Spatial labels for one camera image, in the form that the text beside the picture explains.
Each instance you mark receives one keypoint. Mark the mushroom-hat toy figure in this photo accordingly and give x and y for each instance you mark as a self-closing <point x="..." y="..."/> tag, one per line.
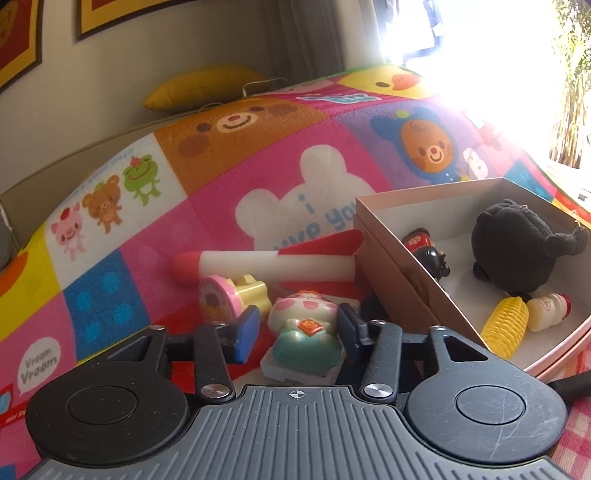
<point x="300" y="341"/>

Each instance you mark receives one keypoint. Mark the yellow pillow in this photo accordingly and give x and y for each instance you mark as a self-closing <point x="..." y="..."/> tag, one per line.
<point x="198" y="87"/>

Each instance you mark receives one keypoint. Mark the red and black figurine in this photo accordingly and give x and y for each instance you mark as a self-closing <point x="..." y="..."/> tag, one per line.
<point x="422" y="249"/>

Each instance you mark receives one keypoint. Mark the grey curtain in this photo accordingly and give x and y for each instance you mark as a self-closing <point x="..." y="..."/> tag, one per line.
<point x="323" y="32"/>

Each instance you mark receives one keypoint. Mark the red gold-framed wall picture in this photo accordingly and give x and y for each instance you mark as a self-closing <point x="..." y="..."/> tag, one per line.
<point x="32" y="55"/>
<point x="87" y="30"/>

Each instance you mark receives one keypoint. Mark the colourful printed play mat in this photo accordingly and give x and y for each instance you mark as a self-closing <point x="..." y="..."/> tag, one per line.
<point x="184" y="194"/>

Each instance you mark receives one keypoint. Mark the small yoghurt bottle toy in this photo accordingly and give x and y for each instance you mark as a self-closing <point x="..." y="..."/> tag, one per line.
<point x="547" y="311"/>

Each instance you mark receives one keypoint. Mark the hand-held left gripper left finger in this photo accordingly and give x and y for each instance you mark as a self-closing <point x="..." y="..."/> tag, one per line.
<point x="247" y="332"/>

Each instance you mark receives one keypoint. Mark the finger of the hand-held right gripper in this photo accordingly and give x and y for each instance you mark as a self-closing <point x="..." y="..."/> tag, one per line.
<point x="572" y="388"/>

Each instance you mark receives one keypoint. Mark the yellow corn toy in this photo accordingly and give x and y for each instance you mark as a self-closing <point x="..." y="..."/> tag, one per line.
<point x="503" y="327"/>

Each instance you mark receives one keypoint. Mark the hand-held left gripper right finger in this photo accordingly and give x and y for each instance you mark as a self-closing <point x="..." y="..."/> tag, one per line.
<point x="348" y="332"/>

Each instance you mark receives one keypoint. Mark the pink cardboard box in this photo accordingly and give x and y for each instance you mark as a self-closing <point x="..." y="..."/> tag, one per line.
<point x="401" y="295"/>

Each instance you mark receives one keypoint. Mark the black plush toy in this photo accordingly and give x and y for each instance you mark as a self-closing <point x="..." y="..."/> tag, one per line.
<point x="512" y="249"/>

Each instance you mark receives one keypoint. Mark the pink and yellow stamp toy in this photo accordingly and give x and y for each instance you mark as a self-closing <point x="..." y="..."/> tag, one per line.
<point x="217" y="300"/>

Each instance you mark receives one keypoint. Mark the dry bamboo plant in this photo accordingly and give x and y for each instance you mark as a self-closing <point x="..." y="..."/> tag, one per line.
<point x="572" y="92"/>

